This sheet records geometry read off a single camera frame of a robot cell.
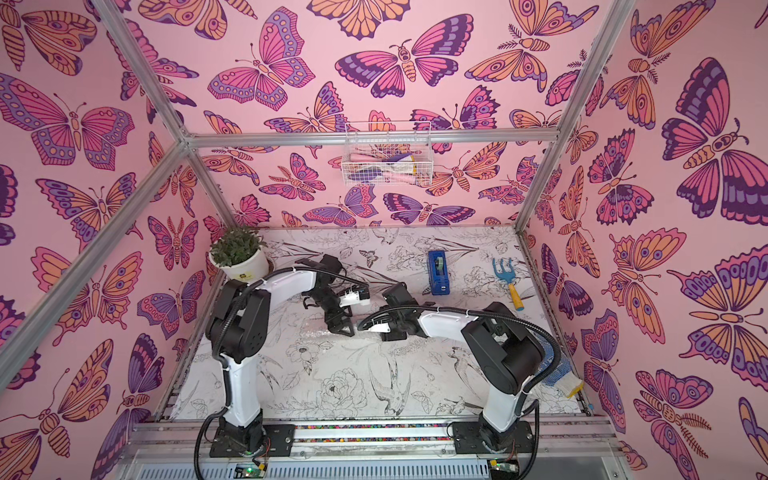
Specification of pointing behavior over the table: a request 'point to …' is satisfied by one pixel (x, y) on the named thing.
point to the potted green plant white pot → (239, 252)
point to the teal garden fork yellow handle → (510, 276)
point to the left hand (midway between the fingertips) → (352, 319)
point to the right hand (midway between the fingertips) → (385, 315)
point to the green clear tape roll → (439, 263)
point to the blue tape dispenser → (439, 273)
